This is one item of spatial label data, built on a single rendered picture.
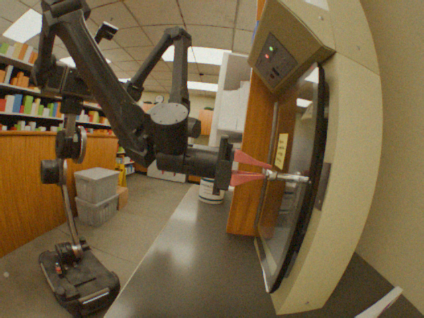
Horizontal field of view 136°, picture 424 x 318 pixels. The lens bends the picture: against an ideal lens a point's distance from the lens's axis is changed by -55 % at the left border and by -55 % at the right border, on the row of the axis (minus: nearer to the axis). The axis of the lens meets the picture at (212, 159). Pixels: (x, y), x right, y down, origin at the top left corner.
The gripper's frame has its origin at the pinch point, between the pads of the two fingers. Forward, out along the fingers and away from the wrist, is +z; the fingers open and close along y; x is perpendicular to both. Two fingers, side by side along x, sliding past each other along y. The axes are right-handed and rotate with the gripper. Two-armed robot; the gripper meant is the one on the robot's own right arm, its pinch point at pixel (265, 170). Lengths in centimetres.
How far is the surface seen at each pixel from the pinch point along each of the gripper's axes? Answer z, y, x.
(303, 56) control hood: 3.6, 21.8, -4.9
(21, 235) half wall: -188, -108, 46
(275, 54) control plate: 0.2, 25.1, 2.9
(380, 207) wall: 50, -8, 9
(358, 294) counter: 30.7, -26.1, -10.5
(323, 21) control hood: 5.1, 26.9, -11.5
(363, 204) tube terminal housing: 15.6, -2.0, -11.4
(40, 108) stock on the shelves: -239, 21, 114
